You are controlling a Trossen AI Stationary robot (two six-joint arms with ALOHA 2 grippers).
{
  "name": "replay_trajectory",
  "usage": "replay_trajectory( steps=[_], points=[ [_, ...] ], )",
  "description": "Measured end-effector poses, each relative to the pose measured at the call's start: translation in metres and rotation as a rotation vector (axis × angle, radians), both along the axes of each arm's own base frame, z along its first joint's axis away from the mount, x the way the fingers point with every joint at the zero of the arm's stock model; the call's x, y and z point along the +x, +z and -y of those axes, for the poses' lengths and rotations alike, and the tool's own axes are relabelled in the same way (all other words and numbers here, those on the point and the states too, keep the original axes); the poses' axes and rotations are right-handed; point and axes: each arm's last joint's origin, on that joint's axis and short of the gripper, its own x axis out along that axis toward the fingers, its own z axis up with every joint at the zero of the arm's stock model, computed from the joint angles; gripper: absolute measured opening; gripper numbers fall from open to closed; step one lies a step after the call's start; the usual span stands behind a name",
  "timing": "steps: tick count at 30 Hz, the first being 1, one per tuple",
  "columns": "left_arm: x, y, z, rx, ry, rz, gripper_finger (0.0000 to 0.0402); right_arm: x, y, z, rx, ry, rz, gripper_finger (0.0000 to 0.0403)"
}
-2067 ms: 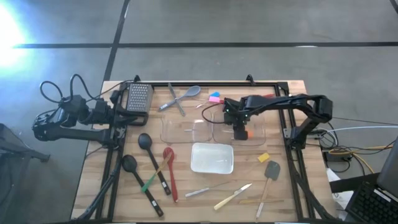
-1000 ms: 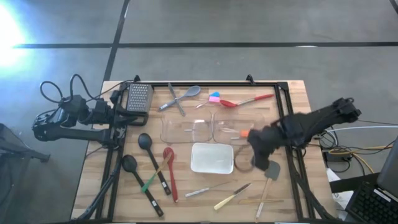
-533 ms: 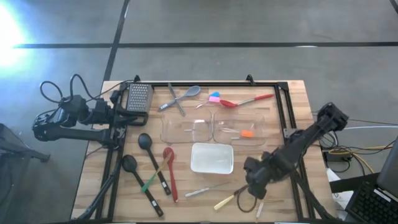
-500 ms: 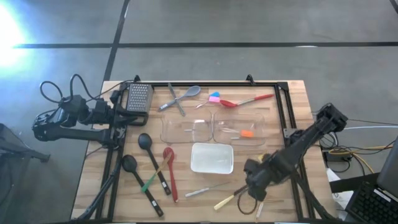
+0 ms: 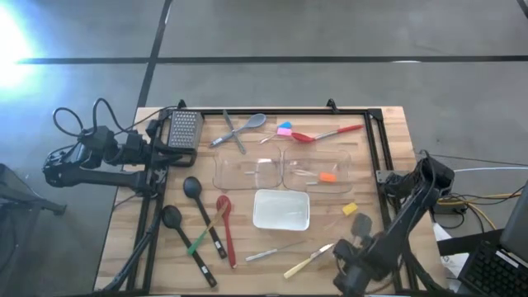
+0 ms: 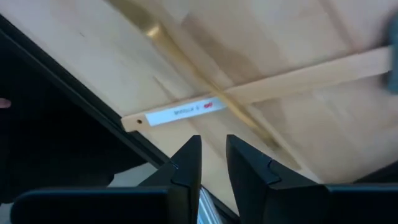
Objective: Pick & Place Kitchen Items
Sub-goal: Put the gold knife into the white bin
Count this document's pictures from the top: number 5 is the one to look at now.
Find orange mini spatula clear handle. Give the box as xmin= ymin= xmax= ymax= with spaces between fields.
xmin=293 ymin=167 xmax=338 ymax=184

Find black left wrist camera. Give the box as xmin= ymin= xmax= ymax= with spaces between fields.
xmin=144 ymin=118 xmax=163 ymax=139

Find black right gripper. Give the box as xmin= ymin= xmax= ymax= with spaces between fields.
xmin=332 ymin=237 xmax=387 ymax=297

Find black aluminium table frame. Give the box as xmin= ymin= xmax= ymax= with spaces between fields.
xmin=125 ymin=106 xmax=453 ymax=295

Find black power adapter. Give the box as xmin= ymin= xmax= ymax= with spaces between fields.
xmin=431 ymin=200 xmax=469 ymax=216

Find black laptop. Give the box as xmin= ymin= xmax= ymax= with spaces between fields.
xmin=457 ymin=180 xmax=528 ymax=297

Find white cable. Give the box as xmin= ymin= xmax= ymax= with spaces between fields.
xmin=452 ymin=165 xmax=528 ymax=174

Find yellow cable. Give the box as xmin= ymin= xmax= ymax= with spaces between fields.
xmin=436 ymin=192 xmax=524 ymax=231

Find white paper sheet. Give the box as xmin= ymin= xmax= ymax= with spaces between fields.
xmin=431 ymin=221 xmax=471 ymax=292

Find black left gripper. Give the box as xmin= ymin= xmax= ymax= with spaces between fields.
xmin=121 ymin=130 xmax=184 ymax=166

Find black nylon serving spoon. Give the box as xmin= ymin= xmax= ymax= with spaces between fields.
xmin=160 ymin=204 xmax=219 ymax=289
xmin=182 ymin=176 xmax=229 ymax=261

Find red spatula steel shaft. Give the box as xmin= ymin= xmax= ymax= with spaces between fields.
xmin=290 ymin=124 xmax=365 ymax=144

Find knife teal patterned white handle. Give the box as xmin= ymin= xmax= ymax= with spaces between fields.
xmin=244 ymin=240 xmax=307 ymax=263

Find white plastic bin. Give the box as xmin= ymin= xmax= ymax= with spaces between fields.
xmin=252 ymin=188 xmax=311 ymax=232

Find clear plastic bin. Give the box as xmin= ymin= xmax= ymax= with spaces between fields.
xmin=212 ymin=141 xmax=285 ymax=191
xmin=281 ymin=143 xmax=353 ymax=195

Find black chair base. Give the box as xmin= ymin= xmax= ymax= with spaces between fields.
xmin=0 ymin=163 xmax=68 ymax=218

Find metal box grater black handle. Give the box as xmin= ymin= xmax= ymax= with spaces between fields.
xmin=166 ymin=109 xmax=205 ymax=168

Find gold knife green handle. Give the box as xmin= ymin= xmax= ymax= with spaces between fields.
xmin=186 ymin=205 xmax=229 ymax=257

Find grey silicone spoon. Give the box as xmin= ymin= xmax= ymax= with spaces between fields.
xmin=209 ymin=112 xmax=268 ymax=149

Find knife cream handle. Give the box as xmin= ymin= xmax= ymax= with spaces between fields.
xmin=282 ymin=242 xmax=336 ymax=280

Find blue mini spatula clear handle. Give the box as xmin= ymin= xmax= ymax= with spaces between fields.
xmin=259 ymin=120 xmax=293 ymax=144

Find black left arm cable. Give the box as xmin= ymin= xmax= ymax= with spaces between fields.
xmin=51 ymin=97 xmax=175 ymax=138

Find thin black floor cable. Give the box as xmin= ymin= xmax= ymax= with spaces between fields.
xmin=418 ymin=150 xmax=528 ymax=168

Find red slotted silicone spoon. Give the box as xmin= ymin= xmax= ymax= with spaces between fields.
xmin=215 ymin=194 xmax=238 ymax=270

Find pink mini spatula clear handle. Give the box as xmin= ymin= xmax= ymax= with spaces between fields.
xmin=257 ymin=127 xmax=294 ymax=145

